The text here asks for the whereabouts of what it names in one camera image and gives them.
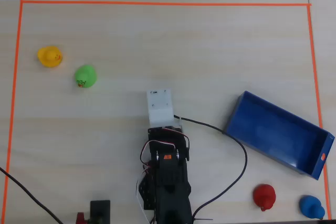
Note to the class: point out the red rubber duck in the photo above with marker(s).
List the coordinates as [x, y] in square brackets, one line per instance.
[263, 195]

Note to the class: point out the black clamp block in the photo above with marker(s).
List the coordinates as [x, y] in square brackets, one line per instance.
[100, 209]

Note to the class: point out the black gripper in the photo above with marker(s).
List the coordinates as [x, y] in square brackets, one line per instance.
[165, 133]

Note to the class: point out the orange tape strip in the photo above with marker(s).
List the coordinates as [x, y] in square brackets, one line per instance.
[168, 3]
[315, 85]
[13, 95]

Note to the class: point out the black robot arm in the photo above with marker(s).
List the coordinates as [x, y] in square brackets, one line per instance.
[170, 184]

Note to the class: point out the blue plastic box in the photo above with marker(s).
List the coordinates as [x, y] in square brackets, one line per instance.
[275, 132]

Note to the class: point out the blue rubber duck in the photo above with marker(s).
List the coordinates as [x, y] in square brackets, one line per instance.
[311, 207]

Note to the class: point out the green rubber duck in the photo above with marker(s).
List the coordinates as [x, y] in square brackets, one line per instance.
[86, 75]

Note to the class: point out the white camera box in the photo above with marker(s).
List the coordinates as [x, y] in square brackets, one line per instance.
[160, 106]

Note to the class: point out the yellow rubber duck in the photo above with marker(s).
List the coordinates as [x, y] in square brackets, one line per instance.
[50, 56]

